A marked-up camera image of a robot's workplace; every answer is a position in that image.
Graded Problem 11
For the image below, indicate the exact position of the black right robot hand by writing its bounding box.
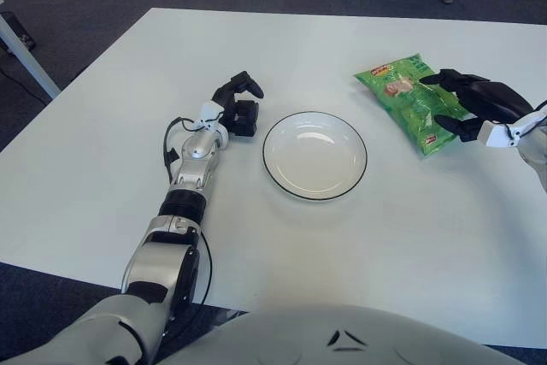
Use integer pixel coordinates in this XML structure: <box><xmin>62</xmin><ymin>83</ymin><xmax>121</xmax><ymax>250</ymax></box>
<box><xmin>420</xmin><ymin>68</ymin><xmax>534</xmax><ymax>143</ymax></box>

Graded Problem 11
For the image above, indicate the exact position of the black floor cable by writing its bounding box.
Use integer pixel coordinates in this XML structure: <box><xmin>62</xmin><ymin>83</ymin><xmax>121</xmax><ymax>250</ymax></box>
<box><xmin>0</xmin><ymin>68</ymin><xmax>50</xmax><ymax>105</ymax></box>

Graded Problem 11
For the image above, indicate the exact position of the black wheeled base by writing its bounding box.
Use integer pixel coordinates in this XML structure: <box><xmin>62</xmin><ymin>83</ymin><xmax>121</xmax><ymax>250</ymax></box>
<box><xmin>0</xmin><ymin>11</ymin><xmax>36</xmax><ymax>52</ymax></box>

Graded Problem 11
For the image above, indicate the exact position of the white desk leg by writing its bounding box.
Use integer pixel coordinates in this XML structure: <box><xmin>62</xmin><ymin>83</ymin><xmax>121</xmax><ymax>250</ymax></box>
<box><xmin>0</xmin><ymin>12</ymin><xmax>62</xmax><ymax>100</ymax></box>

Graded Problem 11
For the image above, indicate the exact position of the green potato chips bag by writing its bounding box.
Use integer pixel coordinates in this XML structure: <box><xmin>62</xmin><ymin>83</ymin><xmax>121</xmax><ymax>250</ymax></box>
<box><xmin>353</xmin><ymin>52</ymin><xmax>471</xmax><ymax>161</ymax></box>

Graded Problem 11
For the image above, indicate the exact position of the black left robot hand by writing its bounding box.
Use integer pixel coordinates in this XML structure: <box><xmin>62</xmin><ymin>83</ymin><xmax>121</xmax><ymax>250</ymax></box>
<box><xmin>212</xmin><ymin>70</ymin><xmax>265</xmax><ymax>138</ymax></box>

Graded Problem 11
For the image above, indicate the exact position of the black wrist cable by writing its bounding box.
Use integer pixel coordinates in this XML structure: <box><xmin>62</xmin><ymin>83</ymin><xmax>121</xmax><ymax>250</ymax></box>
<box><xmin>506</xmin><ymin>102</ymin><xmax>547</xmax><ymax>140</ymax></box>
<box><xmin>163</xmin><ymin>115</ymin><xmax>206</xmax><ymax>186</ymax></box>

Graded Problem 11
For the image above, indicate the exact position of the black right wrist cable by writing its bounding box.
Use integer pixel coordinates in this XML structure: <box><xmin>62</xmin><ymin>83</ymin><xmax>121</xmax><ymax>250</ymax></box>
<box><xmin>506</xmin><ymin>102</ymin><xmax>547</xmax><ymax>140</ymax></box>

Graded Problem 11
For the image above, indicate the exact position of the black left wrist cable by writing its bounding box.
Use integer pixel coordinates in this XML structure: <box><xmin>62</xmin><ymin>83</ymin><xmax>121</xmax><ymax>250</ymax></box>
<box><xmin>163</xmin><ymin>115</ymin><xmax>206</xmax><ymax>186</ymax></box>

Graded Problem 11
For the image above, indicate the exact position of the grey robot torso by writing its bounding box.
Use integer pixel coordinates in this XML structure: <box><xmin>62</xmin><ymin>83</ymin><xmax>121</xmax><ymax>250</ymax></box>
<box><xmin>164</xmin><ymin>303</ymin><xmax>526</xmax><ymax>365</ymax></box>

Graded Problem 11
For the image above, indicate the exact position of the white plate with black rim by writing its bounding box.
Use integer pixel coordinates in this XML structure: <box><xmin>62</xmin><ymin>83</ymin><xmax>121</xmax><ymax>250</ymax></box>
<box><xmin>262</xmin><ymin>111</ymin><xmax>368</xmax><ymax>203</ymax></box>

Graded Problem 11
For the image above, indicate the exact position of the black left elbow cable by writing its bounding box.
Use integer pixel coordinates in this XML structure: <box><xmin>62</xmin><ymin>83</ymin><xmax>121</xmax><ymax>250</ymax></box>
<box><xmin>162</xmin><ymin>232</ymin><xmax>214</xmax><ymax>336</ymax></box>

